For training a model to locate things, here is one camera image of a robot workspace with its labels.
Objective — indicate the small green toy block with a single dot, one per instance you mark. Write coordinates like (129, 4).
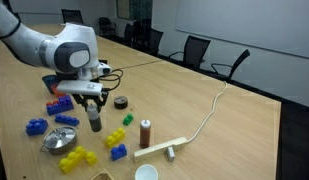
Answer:
(128, 120)

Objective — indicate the red toy block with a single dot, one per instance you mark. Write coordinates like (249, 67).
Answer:
(55, 90)

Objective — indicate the white mug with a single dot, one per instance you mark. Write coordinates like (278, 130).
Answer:
(146, 173)

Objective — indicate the small yellow toy block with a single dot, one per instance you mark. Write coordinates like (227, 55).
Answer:
(91, 158)

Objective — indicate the yellow three-stud toy block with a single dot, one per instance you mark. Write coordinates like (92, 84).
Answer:
(115, 138)

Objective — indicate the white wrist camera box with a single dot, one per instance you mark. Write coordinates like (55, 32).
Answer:
(79, 87)

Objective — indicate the wooden tray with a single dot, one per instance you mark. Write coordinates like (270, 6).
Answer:
(102, 175)

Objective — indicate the flat blue toy block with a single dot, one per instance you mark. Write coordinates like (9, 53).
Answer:
(66, 120)

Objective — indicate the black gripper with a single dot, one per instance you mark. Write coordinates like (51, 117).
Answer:
(94, 97)

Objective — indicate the dark wall window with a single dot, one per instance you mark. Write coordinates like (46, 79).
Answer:
(134, 9)

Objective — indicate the chunky blue toy block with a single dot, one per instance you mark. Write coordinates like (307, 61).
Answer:
(36, 127)

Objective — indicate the long yellow toy block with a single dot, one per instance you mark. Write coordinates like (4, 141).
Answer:
(71, 160)

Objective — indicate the bottle with brown fluid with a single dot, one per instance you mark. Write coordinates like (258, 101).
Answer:
(145, 135)

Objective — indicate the dark blue container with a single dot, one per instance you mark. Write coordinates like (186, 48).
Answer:
(48, 81)

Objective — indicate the small blue toy block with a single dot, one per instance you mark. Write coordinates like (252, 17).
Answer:
(118, 152)

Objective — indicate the black tape roll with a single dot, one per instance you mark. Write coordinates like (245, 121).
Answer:
(121, 102)

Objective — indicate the black office chair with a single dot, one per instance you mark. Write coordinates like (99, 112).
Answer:
(155, 41)
(72, 16)
(106, 26)
(129, 33)
(194, 50)
(235, 65)

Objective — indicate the large purple-blue toy block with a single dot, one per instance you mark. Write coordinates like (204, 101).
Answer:
(60, 105)

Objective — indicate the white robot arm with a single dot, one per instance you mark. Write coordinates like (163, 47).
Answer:
(44, 43)

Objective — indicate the white-capped bottle with black fluid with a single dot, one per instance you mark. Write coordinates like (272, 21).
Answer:
(94, 120)

